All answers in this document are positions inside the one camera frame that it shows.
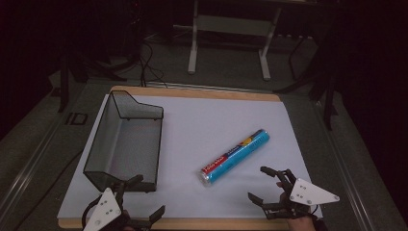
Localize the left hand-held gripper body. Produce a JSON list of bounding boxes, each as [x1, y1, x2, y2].
[[82, 182, 152, 231]]

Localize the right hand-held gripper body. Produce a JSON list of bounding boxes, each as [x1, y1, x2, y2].
[[264, 168, 341, 220]]

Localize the blue plastic wrap roll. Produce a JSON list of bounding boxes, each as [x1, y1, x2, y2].
[[198, 128, 270, 188]]

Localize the black wire mesh basket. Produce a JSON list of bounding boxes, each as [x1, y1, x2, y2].
[[82, 90, 165, 193]]

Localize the person's left hand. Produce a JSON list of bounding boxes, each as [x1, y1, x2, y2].
[[120, 211, 137, 231]]

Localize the person's right hand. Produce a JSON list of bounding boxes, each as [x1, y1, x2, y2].
[[276, 181, 319, 231]]

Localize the white paper sheet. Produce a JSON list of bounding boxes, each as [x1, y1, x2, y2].
[[57, 94, 323, 221]]

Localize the black stand legs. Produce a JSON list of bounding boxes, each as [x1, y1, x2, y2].
[[274, 32, 340, 131], [57, 51, 128, 114]]

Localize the white metal stand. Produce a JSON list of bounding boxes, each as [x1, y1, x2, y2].
[[187, 0, 283, 82]]

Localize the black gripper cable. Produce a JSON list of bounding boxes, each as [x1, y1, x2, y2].
[[81, 194, 103, 229]]

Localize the thin black floor cable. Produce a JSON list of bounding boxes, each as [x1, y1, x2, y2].
[[13, 149, 85, 231]]

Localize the black floor cables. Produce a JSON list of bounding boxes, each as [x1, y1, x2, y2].
[[138, 39, 168, 89]]

